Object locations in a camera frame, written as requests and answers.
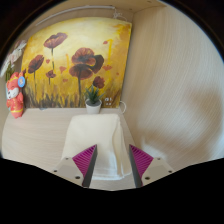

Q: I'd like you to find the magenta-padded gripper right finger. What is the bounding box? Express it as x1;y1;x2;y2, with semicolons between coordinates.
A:
128;143;176;188

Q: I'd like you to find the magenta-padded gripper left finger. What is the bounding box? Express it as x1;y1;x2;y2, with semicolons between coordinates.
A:
51;144;99;188

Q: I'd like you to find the cream white towel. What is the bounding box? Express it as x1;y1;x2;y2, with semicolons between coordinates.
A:
60;113;133;181

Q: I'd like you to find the small potted green plant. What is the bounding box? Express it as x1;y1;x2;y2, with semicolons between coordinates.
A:
83;84;105;115

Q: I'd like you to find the red plush mouse toy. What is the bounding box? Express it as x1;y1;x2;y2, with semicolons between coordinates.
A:
5;71;27;119

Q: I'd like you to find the yellow poppy flower painting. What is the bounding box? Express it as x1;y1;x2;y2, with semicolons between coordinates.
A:
20;17;133;109

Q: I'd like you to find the white cable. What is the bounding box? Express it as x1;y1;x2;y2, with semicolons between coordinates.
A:
118;100;129;115

